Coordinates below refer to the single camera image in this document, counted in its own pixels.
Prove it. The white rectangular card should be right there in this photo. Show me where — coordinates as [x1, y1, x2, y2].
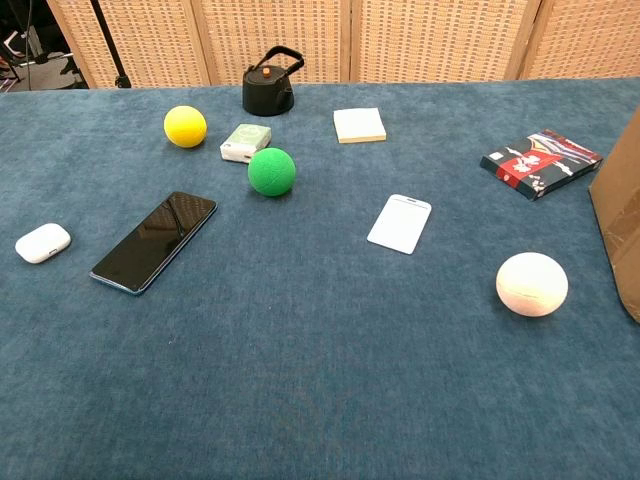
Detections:
[366, 193, 433, 256]

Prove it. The white earbuds case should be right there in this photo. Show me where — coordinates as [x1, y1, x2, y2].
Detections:
[14, 222, 72, 265]

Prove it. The red black card pack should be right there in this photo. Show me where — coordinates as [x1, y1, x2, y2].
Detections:
[479, 129, 604, 202]

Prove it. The cardboard box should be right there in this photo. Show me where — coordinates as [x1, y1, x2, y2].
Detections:
[588, 107, 640, 325]

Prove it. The green foam ball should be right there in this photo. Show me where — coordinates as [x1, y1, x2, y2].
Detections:
[247, 147, 297, 197]

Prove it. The blue felt table cover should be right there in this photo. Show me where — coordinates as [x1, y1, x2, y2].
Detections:
[0, 77, 640, 480]

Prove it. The pale sticky note pad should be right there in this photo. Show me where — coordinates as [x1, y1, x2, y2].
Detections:
[333, 107, 388, 145]

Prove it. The black cast iron teapot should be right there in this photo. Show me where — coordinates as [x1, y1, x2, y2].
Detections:
[242, 45, 306, 117]

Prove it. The black smartphone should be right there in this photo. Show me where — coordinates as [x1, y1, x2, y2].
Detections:
[89, 191, 219, 296]

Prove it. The yellow foam ball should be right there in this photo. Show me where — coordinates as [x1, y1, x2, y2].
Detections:
[163, 105, 208, 149]

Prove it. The woven wicker folding screen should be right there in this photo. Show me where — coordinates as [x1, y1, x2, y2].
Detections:
[46, 0, 640, 90]

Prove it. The black tripod stand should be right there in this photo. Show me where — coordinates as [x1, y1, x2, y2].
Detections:
[89, 0, 133, 89]

